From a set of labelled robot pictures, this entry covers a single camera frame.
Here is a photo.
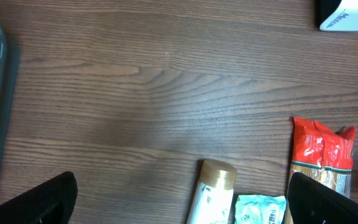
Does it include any white barcode scanner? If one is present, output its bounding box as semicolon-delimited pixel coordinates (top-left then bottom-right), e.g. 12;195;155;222
318;0;358;32

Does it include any teal snack packet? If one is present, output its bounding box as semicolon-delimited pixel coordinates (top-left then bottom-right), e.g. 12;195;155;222
234;195;287;224

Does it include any white tube with gold cap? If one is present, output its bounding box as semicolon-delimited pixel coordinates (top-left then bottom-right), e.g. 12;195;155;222
187;159;237;224

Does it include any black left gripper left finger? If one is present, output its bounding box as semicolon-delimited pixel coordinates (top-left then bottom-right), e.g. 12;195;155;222
0;171;78;224

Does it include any orange long noodle packet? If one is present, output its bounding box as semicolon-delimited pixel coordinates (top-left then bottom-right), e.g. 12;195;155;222
283;116;357;224

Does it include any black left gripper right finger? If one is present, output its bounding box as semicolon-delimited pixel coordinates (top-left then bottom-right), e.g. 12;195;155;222
287;172;358;224

